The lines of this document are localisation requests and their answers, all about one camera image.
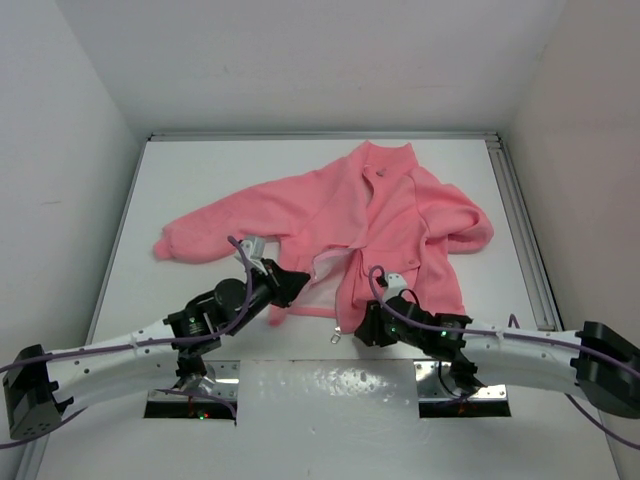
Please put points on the silver zipper pull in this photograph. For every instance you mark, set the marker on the silver zipper pull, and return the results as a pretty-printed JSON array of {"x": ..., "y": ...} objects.
[{"x": 336, "y": 336}]

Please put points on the aluminium frame rail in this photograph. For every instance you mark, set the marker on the aluminium frame rail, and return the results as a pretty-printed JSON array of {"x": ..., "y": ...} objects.
[
  {"x": 545, "y": 311},
  {"x": 61, "y": 207},
  {"x": 323, "y": 135}
]

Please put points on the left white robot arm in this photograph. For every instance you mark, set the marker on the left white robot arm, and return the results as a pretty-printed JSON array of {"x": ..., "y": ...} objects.
[{"x": 44, "y": 390}]

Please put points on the shiny metal base plate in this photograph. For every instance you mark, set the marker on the shiny metal base plate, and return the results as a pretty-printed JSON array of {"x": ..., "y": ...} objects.
[{"x": 427, "y": 380}]

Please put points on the pink fleece jacket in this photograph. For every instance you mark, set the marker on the pink fleece jacket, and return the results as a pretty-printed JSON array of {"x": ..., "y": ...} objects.
[{"x": 376, "y": 206}]

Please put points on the aluminium frame rail back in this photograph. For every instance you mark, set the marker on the aluminium frame rail back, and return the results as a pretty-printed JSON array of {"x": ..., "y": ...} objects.
[{"x": 323, "y": 135}]

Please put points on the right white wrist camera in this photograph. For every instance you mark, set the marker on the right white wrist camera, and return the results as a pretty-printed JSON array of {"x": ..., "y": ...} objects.
[{"x": 392, "y": 284}]

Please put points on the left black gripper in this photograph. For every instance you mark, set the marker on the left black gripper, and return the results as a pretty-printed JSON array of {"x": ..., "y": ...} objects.
[{"x": 283, "y": 284}]

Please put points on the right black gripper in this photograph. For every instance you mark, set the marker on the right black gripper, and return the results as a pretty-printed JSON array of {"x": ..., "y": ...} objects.
[{"x": 369, "y": 331}]

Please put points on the aluminium frame rail left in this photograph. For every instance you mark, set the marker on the aluminium frame rail left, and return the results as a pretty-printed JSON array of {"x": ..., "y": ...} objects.
[{"x": 61, "y": 207}]

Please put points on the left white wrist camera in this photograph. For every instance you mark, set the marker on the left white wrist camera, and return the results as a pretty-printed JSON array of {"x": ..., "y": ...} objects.
[{"x": 251, "y": 251}]

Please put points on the aluminium frame rail right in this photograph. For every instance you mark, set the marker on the aluminium frame rail right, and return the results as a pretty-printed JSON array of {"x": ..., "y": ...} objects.
[{"x": 545, "y": 311}]

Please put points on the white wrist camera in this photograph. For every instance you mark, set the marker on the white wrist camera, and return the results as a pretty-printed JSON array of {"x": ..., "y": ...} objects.
[
  {"x": 392, "y": 284},
  {"x": 251, "y": 251}
]

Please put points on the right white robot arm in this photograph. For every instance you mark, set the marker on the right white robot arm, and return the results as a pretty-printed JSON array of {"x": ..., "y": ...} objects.
[{"x": 594, "y": 363}]

